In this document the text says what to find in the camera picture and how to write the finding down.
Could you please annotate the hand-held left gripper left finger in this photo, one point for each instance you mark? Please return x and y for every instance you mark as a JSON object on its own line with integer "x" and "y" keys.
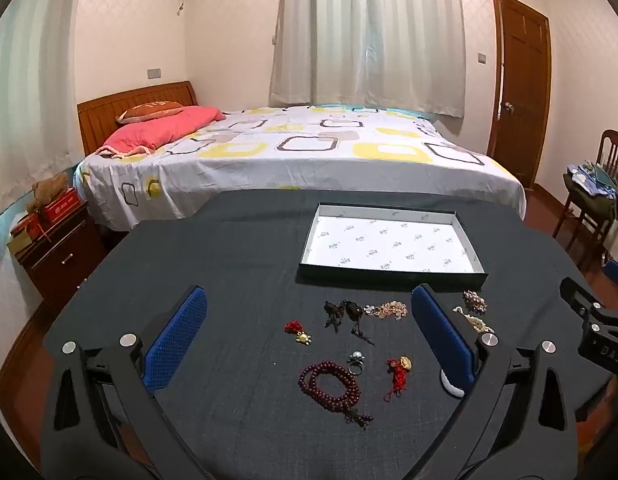
{"x": 176, "y": 340}

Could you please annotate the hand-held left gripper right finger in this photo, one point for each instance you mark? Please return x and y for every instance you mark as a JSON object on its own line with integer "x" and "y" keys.
{"x": 441, "y": 340}

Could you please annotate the white bangle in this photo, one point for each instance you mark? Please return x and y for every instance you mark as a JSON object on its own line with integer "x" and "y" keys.
{"x": 451, "y": 387}

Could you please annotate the dark green shallow tray box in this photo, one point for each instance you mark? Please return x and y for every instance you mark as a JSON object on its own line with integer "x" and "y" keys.
{"x": 389, "y": 240}

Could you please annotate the red tassel yellow charm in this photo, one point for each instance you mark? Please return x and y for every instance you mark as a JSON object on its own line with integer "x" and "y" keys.
{"x": 304, "y": 338}

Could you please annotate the clothes pile on chair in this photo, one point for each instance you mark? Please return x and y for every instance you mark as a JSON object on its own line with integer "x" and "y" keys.
{"x": 589, "y": 185}

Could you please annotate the dark grey tablecloth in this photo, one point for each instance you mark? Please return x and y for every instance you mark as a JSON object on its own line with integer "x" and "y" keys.
{"x": 239, "y": 270}

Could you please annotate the wooden chair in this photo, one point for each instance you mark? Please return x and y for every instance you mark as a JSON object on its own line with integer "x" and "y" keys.
{"x": 614, "y": 145}

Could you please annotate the dark wooden nightstand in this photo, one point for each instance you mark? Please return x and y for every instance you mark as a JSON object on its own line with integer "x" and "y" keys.
{"x": 59, "y": 260}

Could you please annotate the red box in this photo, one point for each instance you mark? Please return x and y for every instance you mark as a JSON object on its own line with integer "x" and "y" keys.
{"x": 61, "y": 207}

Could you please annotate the yellowish box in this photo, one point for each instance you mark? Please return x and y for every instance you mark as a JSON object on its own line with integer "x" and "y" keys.
{"x": 26, "y": 237}

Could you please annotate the brown teddy bear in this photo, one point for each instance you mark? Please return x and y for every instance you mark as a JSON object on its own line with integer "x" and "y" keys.
{"x": 49, "y": 187}

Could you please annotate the wooden door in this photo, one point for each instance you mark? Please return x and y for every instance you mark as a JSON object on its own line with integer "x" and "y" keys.
{"x": 521, "y": 90}

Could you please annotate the bed with patterned sheet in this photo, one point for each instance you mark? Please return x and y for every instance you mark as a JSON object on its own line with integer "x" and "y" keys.
{"x": 339, "y": 160}

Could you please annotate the pink pillow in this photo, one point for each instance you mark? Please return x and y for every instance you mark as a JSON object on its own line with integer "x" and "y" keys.
{"x": 159, "y": 130}

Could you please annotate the orange pillow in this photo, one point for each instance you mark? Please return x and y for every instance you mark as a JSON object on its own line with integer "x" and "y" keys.
{"x": 149, "y": 111}

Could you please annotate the wooden headboard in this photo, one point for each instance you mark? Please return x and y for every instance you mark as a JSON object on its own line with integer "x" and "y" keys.
{"x": 139, "y": 100}

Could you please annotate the pale sheer curtain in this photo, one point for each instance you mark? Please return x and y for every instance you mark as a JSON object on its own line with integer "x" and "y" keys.
{"x": 34, "y": 100}

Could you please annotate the white window curtain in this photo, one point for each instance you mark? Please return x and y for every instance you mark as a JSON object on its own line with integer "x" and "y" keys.
{"x": 364, "y": 35}

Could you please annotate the grey wall socket plate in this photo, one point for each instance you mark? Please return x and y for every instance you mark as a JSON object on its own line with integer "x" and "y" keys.
{"x": 154, "y": 73}

